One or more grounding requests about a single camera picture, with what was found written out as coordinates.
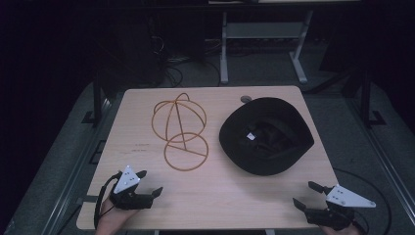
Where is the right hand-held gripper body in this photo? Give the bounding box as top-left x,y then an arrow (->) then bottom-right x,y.
304,183 -> 377,231

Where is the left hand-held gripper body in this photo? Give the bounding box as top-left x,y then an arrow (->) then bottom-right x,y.
109,164 -> 155,211

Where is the golden wire hat stand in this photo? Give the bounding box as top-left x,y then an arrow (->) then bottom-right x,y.
151,92 -> 209,172

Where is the black bucket hat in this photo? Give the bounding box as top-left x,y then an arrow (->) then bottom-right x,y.
218,96 -> 315,177

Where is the person's right hand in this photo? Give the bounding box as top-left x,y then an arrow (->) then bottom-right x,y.
319,224 -> 360,235

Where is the person's left hand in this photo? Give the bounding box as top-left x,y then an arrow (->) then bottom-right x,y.
95,197 -> 139,235

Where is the grey metal stand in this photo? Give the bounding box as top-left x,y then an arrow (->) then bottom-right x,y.
219,10 -> 315,86

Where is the black cable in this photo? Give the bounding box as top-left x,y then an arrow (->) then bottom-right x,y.
332,167 -> 392,235
93,170 -> 123,230

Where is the grey metal floor rail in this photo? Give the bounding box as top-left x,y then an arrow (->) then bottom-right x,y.
344,96 -> 415,228
40,96 -> 123,235

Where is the black metal post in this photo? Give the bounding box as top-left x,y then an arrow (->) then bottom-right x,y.
81,70 -> 111,129
356,67 -> 388,129

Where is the bundle of floor cables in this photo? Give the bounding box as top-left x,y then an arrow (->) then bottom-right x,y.
151,35 -> 223,88

